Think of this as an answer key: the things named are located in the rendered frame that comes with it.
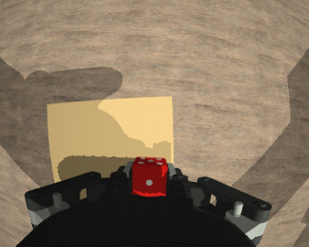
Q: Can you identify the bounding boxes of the red die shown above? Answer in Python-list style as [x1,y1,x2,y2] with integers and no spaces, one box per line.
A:
[132,156,168,197]

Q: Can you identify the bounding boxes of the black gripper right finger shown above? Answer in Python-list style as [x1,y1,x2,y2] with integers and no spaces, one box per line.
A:
[165,163,272,246]

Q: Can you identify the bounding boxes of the pale yellow flat mat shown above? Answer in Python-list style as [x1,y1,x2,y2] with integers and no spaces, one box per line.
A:
[48,97,174,183]

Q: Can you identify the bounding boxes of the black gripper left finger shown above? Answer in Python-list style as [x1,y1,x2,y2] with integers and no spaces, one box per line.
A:
[25,161,133,230]

